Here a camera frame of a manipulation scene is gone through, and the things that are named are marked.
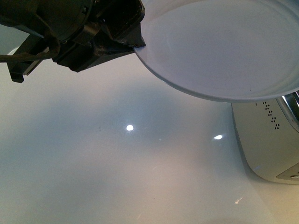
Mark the left gripper black finger under plate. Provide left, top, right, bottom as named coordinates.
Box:
left=90, top=39, right=134, bottom=68

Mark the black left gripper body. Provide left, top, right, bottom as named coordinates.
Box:
left=0, top=0, right=109, bottom=82

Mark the left gripper black finger plate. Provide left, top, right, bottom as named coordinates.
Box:
left=100, top=0, right=146, bottom=48

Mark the white round plate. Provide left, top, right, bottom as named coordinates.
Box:
left=135, top=0, right=299, bottom=102

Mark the silver two-slot toaster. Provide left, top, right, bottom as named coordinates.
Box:
left=232, top=91, right=299, bottom=185

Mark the braided gripper cable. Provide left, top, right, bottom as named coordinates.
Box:
left=0, top=35, right=61, bottom=63

